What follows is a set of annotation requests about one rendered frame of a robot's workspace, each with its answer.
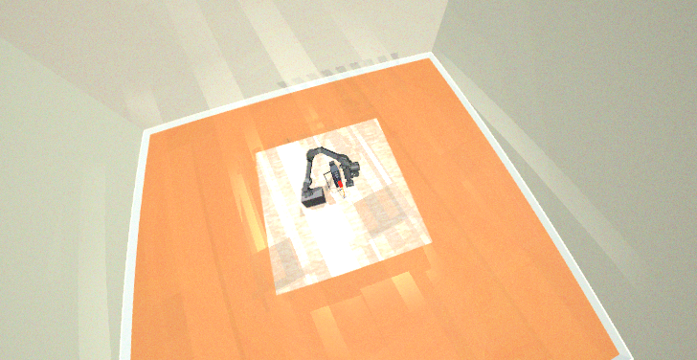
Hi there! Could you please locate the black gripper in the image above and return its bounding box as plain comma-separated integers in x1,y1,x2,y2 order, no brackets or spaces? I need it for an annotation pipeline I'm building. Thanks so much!
344,172,354,188

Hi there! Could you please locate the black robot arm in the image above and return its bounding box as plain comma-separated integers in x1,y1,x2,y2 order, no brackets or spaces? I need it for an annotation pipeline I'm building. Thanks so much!
301,146,360,198

